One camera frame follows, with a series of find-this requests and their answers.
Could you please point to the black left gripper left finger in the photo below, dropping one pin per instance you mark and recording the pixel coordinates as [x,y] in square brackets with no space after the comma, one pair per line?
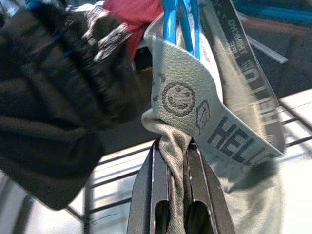
[143,195]

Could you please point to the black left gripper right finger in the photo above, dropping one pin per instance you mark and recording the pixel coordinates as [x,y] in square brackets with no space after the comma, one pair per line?
[207,200]

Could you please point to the grey shorts with lettered waistband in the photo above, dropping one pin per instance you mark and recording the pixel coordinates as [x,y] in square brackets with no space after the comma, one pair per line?
[185,80]

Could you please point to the blue tape-wrapped plastic hanger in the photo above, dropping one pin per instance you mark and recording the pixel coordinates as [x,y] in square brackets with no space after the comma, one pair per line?
[169,24]

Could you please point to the black metal clothes rack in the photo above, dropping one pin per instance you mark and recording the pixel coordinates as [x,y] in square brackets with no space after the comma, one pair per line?
[87,214]

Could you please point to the black elastic-waist garment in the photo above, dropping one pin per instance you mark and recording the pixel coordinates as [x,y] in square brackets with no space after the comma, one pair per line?
[48,109]

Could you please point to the dark garment with patterned band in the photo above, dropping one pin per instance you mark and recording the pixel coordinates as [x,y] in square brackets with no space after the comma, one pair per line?
[112,41]

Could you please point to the red garment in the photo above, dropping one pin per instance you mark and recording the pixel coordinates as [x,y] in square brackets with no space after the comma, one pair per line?
[134,14]

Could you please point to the bunch of blue hangers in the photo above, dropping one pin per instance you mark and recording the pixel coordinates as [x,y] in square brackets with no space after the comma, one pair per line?
[280,12]

